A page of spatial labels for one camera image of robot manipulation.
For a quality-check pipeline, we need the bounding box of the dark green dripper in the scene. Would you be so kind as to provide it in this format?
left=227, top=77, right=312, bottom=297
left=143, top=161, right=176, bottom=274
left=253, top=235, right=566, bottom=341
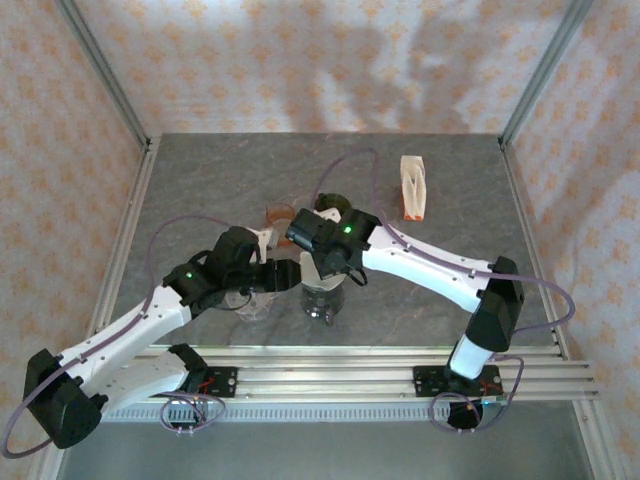
left=312, top=192, right=351, bottom=214

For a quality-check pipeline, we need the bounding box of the dark grey dripper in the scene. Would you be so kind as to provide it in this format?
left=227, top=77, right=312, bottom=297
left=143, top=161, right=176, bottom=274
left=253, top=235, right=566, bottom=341
left=298, top=259, right=347, bottom=301

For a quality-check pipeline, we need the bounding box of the clear dripper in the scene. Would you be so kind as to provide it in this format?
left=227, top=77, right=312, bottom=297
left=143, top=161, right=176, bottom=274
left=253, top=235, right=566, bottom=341
left=223, top=289, right=282, bottom=323

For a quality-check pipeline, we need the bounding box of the orange coffee filter box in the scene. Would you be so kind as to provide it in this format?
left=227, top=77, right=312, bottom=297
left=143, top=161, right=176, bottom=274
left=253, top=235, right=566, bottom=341
left=399, top=154, right=430, bottom=222

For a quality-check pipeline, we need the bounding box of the green circuit board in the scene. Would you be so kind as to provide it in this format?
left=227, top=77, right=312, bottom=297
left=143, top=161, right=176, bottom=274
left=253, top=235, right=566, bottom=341
left=477, top=393, right=510, bottom=426

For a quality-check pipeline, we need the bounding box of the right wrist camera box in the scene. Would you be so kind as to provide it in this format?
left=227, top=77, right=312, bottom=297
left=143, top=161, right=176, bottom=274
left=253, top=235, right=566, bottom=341
left=284, top=207, right=344, bottom=252

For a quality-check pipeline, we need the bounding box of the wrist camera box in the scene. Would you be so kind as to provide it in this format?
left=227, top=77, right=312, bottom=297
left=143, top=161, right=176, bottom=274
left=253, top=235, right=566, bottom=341
left=212, top=225, right=280, bottom=274
left=284, top=207, right=344, bottom=252

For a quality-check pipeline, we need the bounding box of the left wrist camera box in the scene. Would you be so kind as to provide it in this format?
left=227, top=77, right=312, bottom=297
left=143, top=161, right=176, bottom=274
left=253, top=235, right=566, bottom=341
left=212, top=225, right=280, bottom=274

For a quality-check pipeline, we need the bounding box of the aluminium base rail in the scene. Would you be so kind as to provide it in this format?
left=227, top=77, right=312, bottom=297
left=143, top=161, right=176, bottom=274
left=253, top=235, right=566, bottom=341
left=99, top=344, right=601, bottom=402

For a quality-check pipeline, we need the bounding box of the aluminium table side rail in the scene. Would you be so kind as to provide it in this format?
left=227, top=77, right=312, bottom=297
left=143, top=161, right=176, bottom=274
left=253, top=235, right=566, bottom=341
left=84, top=137, right=162, bottom=354
left=498, top=142, right=574, bottom=362

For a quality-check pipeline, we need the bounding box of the grey slotted cable duct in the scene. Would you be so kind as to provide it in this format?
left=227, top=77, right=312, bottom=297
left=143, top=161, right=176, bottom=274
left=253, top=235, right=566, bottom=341
left=99, top=402, right=451, bottom=424

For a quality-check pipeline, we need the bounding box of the aluminium frame post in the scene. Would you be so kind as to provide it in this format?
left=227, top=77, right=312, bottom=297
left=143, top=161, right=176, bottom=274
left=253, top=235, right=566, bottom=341
left=498, top=0, right=599, bottom=151
left=53, top=0, right=154, bottom=151

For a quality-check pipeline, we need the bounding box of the aluminium frame leg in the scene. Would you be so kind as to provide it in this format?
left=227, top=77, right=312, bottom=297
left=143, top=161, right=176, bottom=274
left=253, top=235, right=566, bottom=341
left=27, top=444, right=69, bottom=480
left=572, top=399, right=626, bottom=480

